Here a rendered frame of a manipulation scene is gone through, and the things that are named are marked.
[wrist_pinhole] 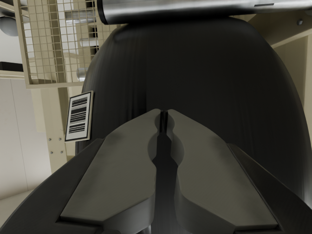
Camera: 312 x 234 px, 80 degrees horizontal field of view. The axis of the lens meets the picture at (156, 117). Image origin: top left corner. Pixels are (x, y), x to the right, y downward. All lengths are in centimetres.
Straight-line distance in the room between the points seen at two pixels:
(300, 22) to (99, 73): 35
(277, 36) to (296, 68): 8
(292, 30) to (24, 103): 1106
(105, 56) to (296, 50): 38
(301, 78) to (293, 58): 5
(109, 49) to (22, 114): 1097
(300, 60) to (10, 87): 1106
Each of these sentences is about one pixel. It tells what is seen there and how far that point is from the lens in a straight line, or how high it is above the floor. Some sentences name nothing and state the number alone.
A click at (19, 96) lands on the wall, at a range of 1119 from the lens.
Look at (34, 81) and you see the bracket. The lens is 99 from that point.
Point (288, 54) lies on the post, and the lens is 52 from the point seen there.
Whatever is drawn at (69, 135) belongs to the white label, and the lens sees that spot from 25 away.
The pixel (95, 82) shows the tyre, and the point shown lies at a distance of 25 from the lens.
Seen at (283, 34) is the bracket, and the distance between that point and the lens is 49.
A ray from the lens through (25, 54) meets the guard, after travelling 100.
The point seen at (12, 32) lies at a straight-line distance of 276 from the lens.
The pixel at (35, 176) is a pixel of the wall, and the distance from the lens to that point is 1190.
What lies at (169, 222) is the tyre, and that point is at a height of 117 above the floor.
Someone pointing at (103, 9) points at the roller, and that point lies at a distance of 35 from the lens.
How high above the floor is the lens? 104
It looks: 8 degrees up
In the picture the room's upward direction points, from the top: 177 degrees clockwise
